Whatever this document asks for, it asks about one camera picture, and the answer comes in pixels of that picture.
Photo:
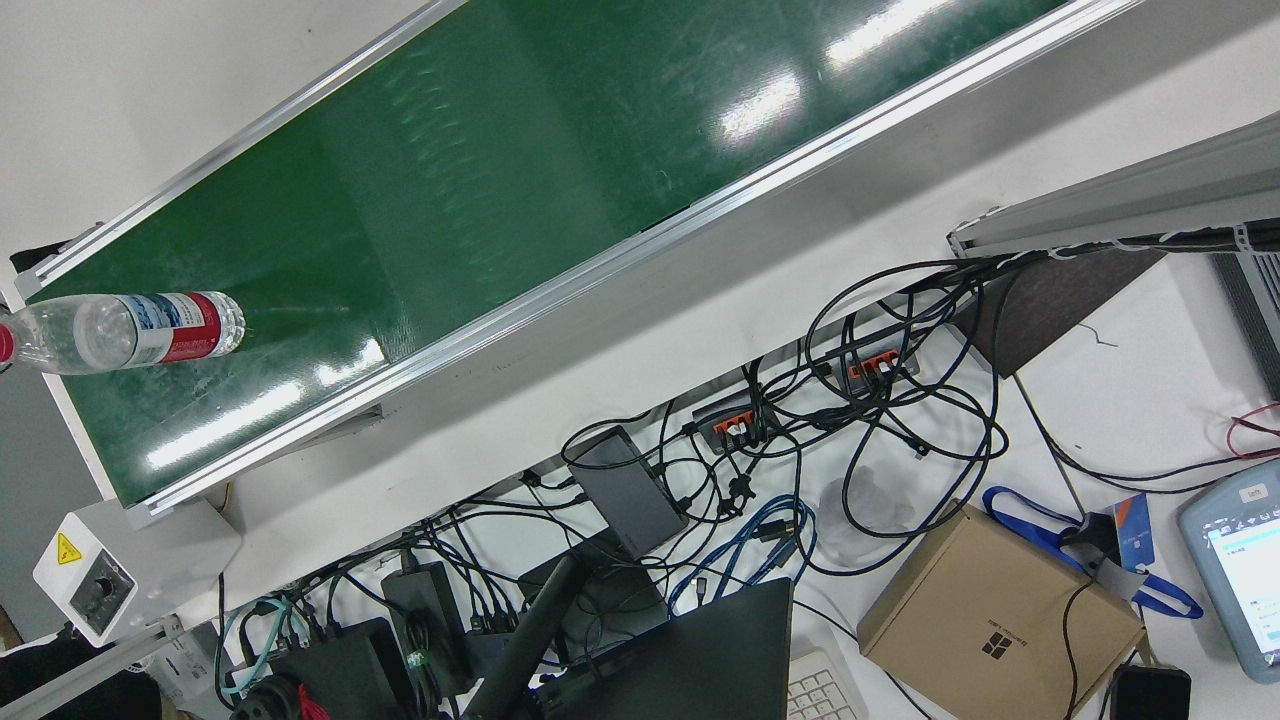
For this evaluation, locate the white conveyor control box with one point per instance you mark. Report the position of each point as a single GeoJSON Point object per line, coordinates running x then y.
{"type": "Point", "coordinates": [150, 560]}

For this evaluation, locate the black equipment box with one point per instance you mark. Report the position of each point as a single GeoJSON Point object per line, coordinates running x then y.
{"type": "Point", "coordinates": [340, 670]}

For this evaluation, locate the black phone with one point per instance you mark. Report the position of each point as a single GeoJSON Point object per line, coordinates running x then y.
{"type": "Point", "coordinates": [1150, 695]}

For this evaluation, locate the brown cardboard box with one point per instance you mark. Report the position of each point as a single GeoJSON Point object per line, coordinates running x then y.
{"type": "Point", "coordinates": [980, 620]}

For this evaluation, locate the black ribbed wheel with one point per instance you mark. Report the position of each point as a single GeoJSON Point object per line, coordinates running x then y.
{"type": "Point", "coordinates": [270, 700]}

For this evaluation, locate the grey teach pendant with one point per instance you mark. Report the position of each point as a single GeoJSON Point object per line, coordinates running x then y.
{"type": "Point", "coordinates": [1240, 570]}

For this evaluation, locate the clear water bottle red label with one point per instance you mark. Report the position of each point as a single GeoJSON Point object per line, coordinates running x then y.
{"type": "Point", "coordinates": [120, 330]}

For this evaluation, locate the clear plastic bag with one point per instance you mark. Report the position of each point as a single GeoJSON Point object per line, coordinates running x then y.
{"type": "Point", "coordinates": [865, 505]}

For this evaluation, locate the grey docking hub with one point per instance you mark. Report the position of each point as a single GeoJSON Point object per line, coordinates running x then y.
{"type": "Point", "coordinates": [630, 490]}

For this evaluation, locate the black hub orange ports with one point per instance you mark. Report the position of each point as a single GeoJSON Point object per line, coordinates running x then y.
{"type": "Point", "coordinates": [878, 366]}
{"type": "Point", "coordinates": [728, 425]}

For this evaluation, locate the green conveyor belt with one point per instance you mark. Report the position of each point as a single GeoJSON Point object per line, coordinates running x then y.
{"type": "Point", "coordinates": [500, 150]}

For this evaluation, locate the black finned controller box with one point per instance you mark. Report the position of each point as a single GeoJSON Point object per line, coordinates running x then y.
{"type": "Point", "coordinates": [1262, 310]}

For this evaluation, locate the white keyboard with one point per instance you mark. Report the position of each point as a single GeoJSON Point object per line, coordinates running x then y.
{"type": "Point", "coordinates": [820, 690]}

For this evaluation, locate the aluminium profile post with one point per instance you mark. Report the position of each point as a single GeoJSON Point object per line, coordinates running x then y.
{"type": "Point", "coordinates": [1150, 200]}

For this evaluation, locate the dark brown panel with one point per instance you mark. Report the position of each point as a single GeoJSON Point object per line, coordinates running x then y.
{"type": "Point", "coordinates": [1040, 310]}

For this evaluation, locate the blue orange badge card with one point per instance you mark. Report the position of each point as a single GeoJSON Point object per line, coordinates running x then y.
{"type": "Point", "coordinates": [1134, 530]}

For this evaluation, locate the black power brick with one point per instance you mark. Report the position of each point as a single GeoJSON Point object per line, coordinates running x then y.
{"type": "Point", "coordinates": [425, 610]}

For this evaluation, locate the black monitor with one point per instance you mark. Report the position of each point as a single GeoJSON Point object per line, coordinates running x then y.
{"type": "Point", "coordinates": [700, 660]}

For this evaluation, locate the black monitor stand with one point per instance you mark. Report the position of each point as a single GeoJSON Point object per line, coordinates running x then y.
{"type": "Point", "coordinates": [530, 640]}

